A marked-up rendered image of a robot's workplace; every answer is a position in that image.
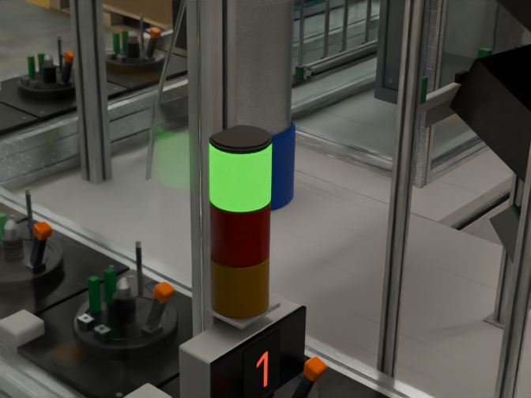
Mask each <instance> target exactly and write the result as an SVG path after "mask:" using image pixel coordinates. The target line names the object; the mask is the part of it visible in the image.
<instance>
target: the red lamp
mask: <svg viewBox="0 0 531 398"><path fill-rule="evenodd" d="M209 208H210V253H211V255H212V257H213V258H214V259H215V260H217V261H219V262H220V263H222V264H225V265H230V266H240V267H242V266H250V265H256V264H258V263H260V262H262V261H264V260H265V259H266V258H267V257H268V256H269V250H270V211H271V200H270V202H269V203H268V204H267V205H266V206H264V207H263V208H260V209H257V210H254V211H249V212H232V211H228V210H224V209H222V208H218V207H217V206H215V205H214V204H213V203H212V202H211V201H210V202H209Z"/></svg>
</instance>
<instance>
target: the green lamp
mask: <svg viewBox="0 0 531 398"><path fill-rule="evenodd" d="M271 171H272V143H271V145H270V146H269V147H267V148H266V149H264V150H262V151H260V152H256V153H251V154H231V153H226V152H222V151H220V150H217V149H216V148H214V147H213V146H212V145H211V144H210V143H209V198H210V200H211V202H212V203H213V204H214V205H215V206H217V207H218V208H222V209H224V210H228V211H232V212H249V211H254V210H257V209H260V208H263V207H264V206H266V205H267V204H268V203H269V202H270V200H271Z"/></svg>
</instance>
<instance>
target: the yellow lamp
mask: <svg viewBox="0 0 531 398"><path fill-rule="evenodd" d="M210 288H211V306H212V308H213V309H214V310H215V311H216V312H217V313H219V314H222V315H224V316H226V317H233V318H247V317H253V316H256V315H258V314H260V313H262V312H263V311H265V310H266V308H267V307H268V305H269V256H268V257H267V258H266V259H265V260H264V261H262V262H260V263H258V264H256V265H250V266H242V267H240V266H230V265H225V264H222V263H220V262H219V261H217V260H215V259H214V258H213V257H212V255H211V254H210Z"/></svg>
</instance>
